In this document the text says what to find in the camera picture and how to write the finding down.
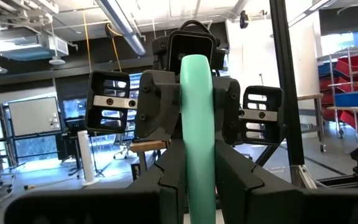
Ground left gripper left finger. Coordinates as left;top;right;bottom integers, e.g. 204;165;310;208
126;139;188;224

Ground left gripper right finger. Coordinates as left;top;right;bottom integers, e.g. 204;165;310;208
215;139;304;224

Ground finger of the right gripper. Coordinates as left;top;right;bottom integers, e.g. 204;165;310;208
213;77;241;146
134;70;181;141

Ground silver spoon green handle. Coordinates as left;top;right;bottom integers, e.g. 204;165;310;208
180;54;217;224

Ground small wooden table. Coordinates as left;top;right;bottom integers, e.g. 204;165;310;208
129;139;171;182

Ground white cylinder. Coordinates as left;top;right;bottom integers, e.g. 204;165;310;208
76;129;101;187

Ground grey ceiling pipe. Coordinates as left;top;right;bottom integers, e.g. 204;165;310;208
94;0;147;57

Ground light wooden table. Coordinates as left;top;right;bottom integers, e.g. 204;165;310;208
296;92;326;153

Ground whiteboard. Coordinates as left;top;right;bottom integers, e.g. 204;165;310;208
7;95;62;138

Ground grey ventilation unit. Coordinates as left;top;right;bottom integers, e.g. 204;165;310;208
0;30;70;62

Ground metal shelf with bins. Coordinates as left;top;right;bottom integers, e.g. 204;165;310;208
317;43;358;153

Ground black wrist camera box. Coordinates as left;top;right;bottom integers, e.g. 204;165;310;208
167;20;218;75

